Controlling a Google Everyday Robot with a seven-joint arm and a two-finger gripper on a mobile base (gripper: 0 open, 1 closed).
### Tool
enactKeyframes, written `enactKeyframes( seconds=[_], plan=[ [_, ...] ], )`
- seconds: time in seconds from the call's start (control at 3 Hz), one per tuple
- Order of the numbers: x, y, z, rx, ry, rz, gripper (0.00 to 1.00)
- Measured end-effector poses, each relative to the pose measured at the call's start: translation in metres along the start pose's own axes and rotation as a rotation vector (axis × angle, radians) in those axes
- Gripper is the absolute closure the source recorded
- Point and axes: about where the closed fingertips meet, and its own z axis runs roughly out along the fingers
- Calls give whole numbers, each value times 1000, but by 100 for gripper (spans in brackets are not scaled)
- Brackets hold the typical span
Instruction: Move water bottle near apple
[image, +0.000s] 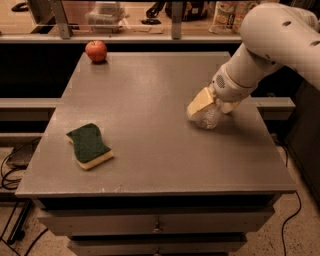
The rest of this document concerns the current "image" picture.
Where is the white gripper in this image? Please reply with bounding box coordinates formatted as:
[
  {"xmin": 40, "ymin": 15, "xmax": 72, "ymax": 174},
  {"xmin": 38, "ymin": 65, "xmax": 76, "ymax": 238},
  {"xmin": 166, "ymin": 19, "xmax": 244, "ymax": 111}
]
[{"xmin": 187, "ymin": 64, "xmax": 257, "ymax": 118}]

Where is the clear plastic water bottle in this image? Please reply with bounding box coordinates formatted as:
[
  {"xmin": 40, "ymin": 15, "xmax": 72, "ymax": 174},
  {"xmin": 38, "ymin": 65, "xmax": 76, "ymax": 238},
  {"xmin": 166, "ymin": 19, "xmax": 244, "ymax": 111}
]
[{"xmin": 193, "ymin": 104, "xmax": 222, "ymax": 130}]

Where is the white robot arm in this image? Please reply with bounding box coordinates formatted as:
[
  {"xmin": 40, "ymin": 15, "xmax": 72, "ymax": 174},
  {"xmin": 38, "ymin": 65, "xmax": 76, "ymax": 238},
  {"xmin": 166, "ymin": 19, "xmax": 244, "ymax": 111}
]
[{"xmin": 187, "ymin": 3, "xmax": 320, "ymax": 120}]

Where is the red apple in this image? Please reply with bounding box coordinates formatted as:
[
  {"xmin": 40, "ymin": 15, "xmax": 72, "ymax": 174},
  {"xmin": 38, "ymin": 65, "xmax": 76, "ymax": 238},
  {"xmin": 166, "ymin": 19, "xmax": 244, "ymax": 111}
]
[{"xmin": 85, "ymin": 41, "xmax": 107, "ymax": 63}]

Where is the colourful snack bag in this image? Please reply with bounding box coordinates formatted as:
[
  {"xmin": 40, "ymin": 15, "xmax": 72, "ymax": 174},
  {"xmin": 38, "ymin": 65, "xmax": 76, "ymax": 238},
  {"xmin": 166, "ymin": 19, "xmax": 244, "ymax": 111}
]
[{"xmin": 209, "ymin": 1, "xmax": 259, "ymax": 35}]

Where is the grey drawer cabinet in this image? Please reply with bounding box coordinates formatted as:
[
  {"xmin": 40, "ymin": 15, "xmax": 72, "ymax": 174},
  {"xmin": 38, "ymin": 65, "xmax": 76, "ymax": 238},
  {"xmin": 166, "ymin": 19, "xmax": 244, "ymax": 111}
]
[{"xmin": 16, "ymin": 52, "xmax": 296, "ymax": 256}]

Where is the green yellow sponge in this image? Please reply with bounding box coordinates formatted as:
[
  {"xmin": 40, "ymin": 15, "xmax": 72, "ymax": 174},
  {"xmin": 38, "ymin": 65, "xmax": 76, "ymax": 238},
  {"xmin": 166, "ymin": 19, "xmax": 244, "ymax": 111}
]
[{"xmin": 66, "ymin": 123, "xmax": 114, "ymax": 170}]

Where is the clear plastic container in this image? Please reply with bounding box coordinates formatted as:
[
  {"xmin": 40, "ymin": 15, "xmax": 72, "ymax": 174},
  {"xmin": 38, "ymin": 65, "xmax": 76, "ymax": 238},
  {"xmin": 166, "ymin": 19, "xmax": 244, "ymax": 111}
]
[{"xmin": 86, "ymin": 1, "xmax": 126, "ymax": 33}]

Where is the black power adapter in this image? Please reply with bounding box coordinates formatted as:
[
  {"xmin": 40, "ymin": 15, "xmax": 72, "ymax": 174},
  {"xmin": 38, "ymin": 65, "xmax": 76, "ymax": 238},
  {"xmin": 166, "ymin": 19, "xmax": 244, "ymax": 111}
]
[{"xmin": 6, "ymin": 144, "xmax": 35, "ymax": 168}]

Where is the metal railing shelf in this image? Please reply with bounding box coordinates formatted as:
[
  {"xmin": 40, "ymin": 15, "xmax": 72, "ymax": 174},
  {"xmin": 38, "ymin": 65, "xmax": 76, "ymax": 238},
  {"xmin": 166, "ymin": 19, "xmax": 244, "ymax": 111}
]
[{"xmin": 0, "ymin": 0, "xmax": 241, "ymax": 44}]

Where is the black floor cable right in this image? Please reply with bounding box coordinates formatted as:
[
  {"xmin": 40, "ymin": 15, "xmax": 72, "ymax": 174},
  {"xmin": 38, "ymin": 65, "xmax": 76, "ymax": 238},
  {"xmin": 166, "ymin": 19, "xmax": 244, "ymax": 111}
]
[{"xmin": 280, "ymin": 191, "xmax": 303, "ymax": 256}]

